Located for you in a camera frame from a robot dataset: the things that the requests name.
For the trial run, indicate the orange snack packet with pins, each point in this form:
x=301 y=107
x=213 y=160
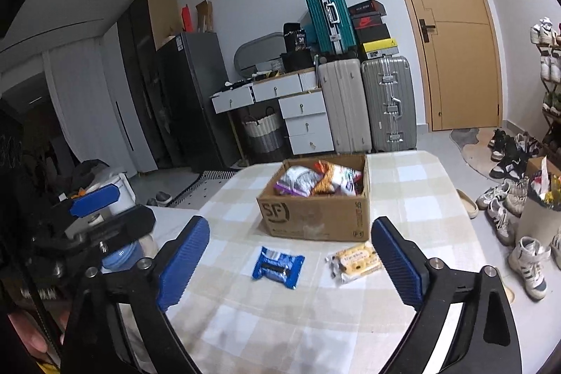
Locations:
x=331 y=179

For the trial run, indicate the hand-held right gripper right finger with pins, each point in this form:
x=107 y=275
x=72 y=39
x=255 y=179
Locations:
x=399 y=264

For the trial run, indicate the red snack packet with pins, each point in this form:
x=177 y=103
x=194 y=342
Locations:
x=353 y=183

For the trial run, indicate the dark wardrobe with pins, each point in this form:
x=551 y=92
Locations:
x=140 y=71

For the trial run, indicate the wooden shoe rack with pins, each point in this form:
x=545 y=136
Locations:
x=550 y=137

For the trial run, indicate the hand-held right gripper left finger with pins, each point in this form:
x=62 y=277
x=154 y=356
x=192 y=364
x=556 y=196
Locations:
x=184 y=264

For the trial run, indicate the black red-striped shoe box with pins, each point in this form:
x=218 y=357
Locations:
x=366 y=8

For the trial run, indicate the collection of assorted shoes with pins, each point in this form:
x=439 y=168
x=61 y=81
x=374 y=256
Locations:
x=504 y=198

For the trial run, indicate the wooden door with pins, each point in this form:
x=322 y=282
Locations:
x=456 y=41

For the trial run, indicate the beige floor mat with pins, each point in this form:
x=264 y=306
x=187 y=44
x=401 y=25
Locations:
x=475 y=155

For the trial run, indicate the black white patterned rug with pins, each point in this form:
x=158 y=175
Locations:
x=197 y=188

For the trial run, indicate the black fridge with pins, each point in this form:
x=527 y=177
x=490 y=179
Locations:
x=193 y=102

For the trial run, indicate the grey oval panel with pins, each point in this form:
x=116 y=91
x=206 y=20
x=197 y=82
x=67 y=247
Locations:
x=256 y=54

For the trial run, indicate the silver black snack packet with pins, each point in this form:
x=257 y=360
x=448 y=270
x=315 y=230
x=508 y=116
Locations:
x=300 y=179

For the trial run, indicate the teal suitcase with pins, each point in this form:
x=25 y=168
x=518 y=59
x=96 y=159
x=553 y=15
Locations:
x=326 y=17

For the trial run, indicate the purple snack packet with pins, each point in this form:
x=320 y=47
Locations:
x=285 y=189

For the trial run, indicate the yellow biscuit packet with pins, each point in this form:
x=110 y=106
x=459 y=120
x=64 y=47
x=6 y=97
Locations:
x=355 y=262

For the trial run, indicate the small brown carton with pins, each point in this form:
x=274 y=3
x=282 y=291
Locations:
x=537 y=168

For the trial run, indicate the plain black shoe box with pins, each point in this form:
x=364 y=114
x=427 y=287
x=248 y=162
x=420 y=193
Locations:
x=371 y=34

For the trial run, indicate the red folded bag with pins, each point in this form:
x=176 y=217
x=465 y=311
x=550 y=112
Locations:
x=187 y=20

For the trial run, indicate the white paper bag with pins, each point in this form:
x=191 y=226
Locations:
x=537 y=216

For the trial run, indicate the silver suitcase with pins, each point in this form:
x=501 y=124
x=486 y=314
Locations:
x=388 y=102

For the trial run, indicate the person's left hand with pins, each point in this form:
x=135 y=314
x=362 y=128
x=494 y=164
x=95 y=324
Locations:
x=26 y=334

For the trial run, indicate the blue cookie packet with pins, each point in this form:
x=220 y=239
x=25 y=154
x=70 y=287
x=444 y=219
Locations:
x=276 y=269

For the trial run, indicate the grey white woven basket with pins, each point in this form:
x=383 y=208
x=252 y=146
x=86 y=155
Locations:
x=263 y=133

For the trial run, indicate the blue bowl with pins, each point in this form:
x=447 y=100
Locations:
x=122 y=260

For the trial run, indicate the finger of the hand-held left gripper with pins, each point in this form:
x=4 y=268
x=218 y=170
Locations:
x=131 y=225
x=94 y=198

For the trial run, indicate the white suitcase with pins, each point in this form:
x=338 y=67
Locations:
x=344 y=106

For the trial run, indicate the brown cardboard sheet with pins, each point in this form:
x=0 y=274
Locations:
x=204 y=17

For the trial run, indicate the black storage box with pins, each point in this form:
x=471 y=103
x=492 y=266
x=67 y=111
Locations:
x=298 y=60

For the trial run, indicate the red logo shoe box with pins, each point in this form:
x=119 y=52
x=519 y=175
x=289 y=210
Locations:
x=369 y=21

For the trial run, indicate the white sliding door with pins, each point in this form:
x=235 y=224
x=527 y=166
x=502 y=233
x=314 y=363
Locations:
x=96 y=102

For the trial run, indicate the white drawer desk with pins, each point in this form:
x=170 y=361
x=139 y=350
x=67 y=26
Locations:
x=302 y=111

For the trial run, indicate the beige slipper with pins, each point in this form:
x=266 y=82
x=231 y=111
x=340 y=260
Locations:
x=466 y=203

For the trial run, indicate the black printed bag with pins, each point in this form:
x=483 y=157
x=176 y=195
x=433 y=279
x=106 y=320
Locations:
x=294 y=37

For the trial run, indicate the grey slipper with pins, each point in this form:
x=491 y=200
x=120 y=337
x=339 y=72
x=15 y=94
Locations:
x=158 y=198

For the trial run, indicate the yellow black shoe box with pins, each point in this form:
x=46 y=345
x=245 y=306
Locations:
x=379 y=49

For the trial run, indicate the dark bag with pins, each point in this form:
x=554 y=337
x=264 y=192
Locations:
x=90 y=174

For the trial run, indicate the brown cardboard box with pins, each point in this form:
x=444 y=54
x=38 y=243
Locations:
x=307 y=220

